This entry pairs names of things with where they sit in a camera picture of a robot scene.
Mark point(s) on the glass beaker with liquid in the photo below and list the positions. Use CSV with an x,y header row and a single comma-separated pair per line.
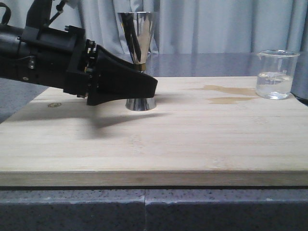
x,y
276,74

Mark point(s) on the grey curtain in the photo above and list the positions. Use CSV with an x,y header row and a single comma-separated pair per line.
x,y
197,26

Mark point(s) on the light wooden cutting board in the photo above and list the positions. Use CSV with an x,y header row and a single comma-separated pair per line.
x,y
204,131

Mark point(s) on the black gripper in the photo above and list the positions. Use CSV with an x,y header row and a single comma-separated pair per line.
x,y
58,59

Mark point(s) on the steel double jigger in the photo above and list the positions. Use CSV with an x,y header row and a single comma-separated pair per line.
x,y
138,28

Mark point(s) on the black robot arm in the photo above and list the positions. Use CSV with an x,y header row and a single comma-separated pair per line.
x,y
38,16

